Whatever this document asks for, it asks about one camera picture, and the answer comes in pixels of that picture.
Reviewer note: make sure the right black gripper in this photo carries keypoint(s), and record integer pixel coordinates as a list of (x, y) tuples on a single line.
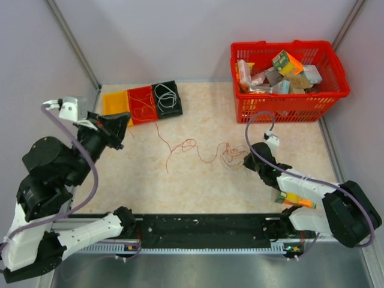
[(248, 162)]

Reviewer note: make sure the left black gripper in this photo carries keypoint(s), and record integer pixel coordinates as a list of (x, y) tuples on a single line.
[(113, 128)]

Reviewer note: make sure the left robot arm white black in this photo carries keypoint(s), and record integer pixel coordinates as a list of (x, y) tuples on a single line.
[(31, 248)]

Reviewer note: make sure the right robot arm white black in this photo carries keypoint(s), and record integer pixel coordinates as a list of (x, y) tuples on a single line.
[(341, 210)]

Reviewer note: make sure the yellow plastic bin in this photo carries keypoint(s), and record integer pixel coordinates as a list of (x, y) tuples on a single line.
[(115, 103)]

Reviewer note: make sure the green orange carton on table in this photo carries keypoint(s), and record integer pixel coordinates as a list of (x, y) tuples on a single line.
[(293, 200)]

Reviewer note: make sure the red plastic bin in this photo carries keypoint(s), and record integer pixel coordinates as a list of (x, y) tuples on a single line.
[(142, 105)]

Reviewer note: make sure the black plastic bin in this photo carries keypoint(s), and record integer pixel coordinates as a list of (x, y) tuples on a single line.
[(167, 99)]

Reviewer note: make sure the red shopping basket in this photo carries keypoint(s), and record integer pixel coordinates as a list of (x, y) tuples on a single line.
[(289, 107)]

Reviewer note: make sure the brown cardboard box in basket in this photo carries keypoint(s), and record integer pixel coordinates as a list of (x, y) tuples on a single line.
[(298, 83)]

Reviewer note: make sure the pink white packet in basket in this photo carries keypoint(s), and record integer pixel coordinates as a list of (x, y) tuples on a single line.
[(244, 73)]

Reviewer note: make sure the light blue box in basket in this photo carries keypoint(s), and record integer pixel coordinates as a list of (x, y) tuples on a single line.
[(312, 74)]

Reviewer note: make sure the green yellow carton in basket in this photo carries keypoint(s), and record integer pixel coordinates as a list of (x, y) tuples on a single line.
[(286, 64)]

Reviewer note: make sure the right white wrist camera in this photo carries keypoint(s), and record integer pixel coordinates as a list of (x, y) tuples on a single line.
[(271, 139)]

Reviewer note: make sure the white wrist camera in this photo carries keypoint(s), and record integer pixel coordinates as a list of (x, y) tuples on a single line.
[(271, 139), (71, 108)]

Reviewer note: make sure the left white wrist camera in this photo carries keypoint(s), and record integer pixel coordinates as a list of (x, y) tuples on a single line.
[(71, 108)]

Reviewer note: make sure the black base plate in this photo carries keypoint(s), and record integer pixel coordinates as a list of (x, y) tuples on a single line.
[(201, 231)]

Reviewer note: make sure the grey slotted cable duct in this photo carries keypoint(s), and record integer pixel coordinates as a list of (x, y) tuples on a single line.
[(275, 248)]

